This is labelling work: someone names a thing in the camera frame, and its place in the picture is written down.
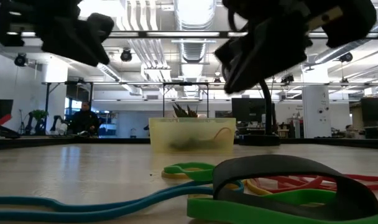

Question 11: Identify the small potted succulent plant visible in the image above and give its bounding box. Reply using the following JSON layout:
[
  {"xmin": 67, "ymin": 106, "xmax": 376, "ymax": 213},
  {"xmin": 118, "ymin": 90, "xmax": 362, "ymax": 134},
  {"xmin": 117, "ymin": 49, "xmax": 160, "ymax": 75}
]
[{"xmin": 172, "ymin": 103, "xmax": 200, "ymax": 118}]

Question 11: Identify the long blue rubber band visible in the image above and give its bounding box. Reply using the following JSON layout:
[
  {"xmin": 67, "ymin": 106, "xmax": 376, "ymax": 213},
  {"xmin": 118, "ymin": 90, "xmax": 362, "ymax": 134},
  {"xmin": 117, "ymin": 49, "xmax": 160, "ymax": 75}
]
[{"xmin": 0, "ymin": 180, "xmax": 245, "ymax": 223}]

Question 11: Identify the silver ceiling air duct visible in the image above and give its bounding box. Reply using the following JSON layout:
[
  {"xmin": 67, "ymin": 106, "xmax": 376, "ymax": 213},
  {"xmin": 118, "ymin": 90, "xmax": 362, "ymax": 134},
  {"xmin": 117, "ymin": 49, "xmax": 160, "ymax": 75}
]
[{"xmin": 173, "ymin": 0, "xmax": 218, "ymax": 100}]

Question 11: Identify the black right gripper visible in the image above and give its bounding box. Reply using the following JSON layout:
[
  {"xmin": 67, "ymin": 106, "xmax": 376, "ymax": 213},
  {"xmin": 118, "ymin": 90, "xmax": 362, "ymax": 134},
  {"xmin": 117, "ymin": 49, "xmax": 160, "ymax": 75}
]
[{"xmin": 223, "ymin": 0, "xmax": 378, "ymax": 94}]

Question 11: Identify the leafy green background plant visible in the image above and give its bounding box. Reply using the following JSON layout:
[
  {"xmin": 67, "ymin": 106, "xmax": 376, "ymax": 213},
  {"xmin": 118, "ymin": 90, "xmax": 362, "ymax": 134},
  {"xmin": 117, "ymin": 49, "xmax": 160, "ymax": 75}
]
[{"xmin": 30, "ymin": 109, "xmax": 49, "ymax": 123}]

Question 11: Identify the red bar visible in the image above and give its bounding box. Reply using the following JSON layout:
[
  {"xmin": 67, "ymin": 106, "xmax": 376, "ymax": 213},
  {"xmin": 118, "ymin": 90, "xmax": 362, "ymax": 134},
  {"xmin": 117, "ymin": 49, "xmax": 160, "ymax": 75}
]
[{"xmin": 0, "ymin": 114, "xmax": 14, "ymax": 127}]

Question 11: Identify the black overhead rig bar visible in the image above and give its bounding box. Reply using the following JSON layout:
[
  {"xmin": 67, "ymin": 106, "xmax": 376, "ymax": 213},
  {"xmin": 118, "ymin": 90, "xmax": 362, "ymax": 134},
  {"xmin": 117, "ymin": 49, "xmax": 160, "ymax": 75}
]
[{"xmin": 0, "ymin": 30, "xmax": 378, "ymax": 39}]

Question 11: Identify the yellow rubber band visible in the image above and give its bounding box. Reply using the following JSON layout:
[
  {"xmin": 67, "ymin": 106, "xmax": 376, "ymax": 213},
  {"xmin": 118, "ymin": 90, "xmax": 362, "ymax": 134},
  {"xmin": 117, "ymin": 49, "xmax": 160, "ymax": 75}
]
[{"xmin": 160, "ymin": 169, "xmax": 271, "ymax": 200}]

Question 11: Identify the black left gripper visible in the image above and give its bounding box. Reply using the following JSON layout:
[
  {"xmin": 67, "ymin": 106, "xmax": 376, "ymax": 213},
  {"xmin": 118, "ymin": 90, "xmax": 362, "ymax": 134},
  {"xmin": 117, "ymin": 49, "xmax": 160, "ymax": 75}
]
[{"xmin": 0, "ymin": 0, "xmax": 116, "ymax": 68}]

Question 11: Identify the black ceiling camera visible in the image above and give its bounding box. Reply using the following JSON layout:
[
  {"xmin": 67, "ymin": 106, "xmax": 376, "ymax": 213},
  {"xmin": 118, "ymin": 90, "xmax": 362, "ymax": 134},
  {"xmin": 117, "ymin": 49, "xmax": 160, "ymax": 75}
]
[
  {"xmin": 120, "ymin": 49, "xmax": 133, "ymax": 63},
  {"xmin": 14, "ymin": 53, "xmax": 27, "ymax": 67}
]

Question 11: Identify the black monitor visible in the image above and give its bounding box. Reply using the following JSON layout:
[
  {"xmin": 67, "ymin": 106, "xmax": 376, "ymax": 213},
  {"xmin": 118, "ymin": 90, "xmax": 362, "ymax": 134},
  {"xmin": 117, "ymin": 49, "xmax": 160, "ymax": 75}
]
[
  {"xmin": 0, "ymin": 99, "xmax": 14, "ymax": 121},
  {"xmin": 231, "ymin": 97, "xmax": 267, "ymax": 123}
]

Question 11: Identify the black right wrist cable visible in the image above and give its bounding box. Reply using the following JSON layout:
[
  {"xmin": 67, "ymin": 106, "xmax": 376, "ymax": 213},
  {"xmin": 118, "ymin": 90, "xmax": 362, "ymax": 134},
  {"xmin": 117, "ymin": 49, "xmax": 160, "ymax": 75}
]
[{"xmin": 226, "ymin": 4, "xmax": 238, "ymax": 34}]

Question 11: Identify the black background frame stand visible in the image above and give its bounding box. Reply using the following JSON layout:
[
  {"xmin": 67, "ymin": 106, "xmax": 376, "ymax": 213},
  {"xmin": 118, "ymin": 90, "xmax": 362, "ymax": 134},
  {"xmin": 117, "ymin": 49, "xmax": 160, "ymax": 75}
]
[
  {"xmin": 41, "ymin": 81, "xmax": 95, "ymax": 136},
  {"xmin": 162, "ymin": 81, "xmax": 210, "ymax": 118}
]

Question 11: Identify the black desk lamp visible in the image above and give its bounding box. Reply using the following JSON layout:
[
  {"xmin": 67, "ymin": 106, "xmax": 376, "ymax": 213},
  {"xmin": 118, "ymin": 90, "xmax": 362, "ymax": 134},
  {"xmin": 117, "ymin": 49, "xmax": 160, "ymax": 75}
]
[{"xmin": 238, "ymin": 78, "xmax": 282, "ymax": 146}]

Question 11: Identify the person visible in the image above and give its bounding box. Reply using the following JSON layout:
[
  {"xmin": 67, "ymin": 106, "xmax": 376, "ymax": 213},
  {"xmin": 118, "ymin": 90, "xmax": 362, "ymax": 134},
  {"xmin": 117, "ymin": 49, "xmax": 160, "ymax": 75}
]
[{"xmin": 68, "ymin": 100, "xmax": 101, "ymax": 137}]

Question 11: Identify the wide green rubber band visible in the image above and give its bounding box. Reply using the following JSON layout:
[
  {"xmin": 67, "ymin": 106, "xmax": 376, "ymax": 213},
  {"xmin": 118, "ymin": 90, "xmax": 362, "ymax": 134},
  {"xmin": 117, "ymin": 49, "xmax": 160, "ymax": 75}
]
[{"xmin": 186, "ymin": 189, "xmax": 378, "ymax": 224}]

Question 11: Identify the yellow translucent plastic bin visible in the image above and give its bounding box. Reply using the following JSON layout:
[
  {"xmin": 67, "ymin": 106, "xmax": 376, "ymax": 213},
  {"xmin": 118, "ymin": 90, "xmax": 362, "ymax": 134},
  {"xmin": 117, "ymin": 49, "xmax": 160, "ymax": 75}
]
[{"xmin": 149, "ymin": 117, "xmax": 237, "ymax": 154}]

